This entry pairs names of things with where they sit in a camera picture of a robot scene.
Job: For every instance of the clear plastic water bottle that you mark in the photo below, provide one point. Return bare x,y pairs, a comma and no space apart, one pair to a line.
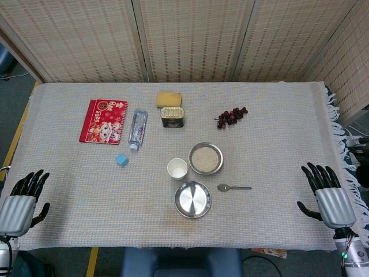
137,129

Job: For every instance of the blue office chair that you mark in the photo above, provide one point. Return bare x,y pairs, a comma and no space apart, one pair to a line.
5,59

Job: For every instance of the blue cube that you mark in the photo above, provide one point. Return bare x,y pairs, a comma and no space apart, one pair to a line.
121,159

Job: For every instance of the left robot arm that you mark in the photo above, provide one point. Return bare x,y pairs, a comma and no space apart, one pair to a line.
5,254

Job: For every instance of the tin can with gold lid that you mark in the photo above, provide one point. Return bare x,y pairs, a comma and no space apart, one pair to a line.
172,116

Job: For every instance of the yellow sponge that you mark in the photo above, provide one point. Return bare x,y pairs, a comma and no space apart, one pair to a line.
169,100

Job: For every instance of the metal spoon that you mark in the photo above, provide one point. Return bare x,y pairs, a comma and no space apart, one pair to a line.
233,187

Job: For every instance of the white paper cup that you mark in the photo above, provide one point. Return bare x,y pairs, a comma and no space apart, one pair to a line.
177,169

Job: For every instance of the woven grey tablecloth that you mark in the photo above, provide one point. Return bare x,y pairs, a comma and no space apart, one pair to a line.
178,121

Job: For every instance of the bamboo folding screen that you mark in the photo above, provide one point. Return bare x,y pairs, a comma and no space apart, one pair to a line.
184,37

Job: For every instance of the red calendar notebook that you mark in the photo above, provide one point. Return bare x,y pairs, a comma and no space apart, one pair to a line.
103,121

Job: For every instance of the bunch of dark red grapes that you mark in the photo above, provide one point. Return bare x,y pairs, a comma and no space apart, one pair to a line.
230,116

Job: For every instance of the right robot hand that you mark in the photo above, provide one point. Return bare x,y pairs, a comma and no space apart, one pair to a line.
334,206

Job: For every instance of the metal bowl with rice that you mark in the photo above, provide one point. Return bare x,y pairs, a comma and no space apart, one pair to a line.
205,158

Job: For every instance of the empty metal plate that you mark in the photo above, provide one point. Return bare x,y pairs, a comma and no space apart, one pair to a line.
192,199

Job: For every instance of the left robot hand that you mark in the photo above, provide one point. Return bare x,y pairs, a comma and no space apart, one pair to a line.
18,209

